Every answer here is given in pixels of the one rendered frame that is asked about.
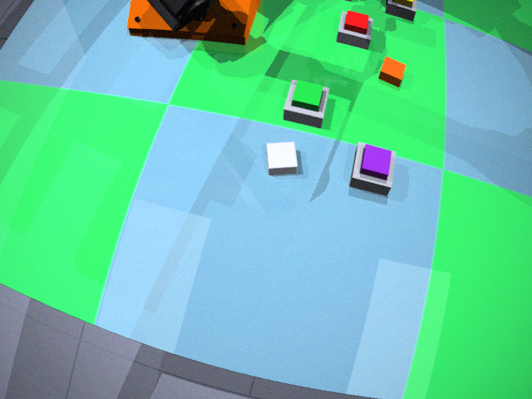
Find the white block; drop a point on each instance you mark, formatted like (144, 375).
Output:
(281, 158)

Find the yellow button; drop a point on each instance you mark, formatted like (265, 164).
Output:
(401, 8)

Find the purple button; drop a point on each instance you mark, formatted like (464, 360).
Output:
(372, 169)

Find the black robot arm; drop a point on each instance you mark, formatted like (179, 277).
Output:
(178, 13)

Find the red button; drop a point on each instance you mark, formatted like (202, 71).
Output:
(355, 29)

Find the green button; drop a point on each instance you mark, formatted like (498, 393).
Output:
(306, 103)

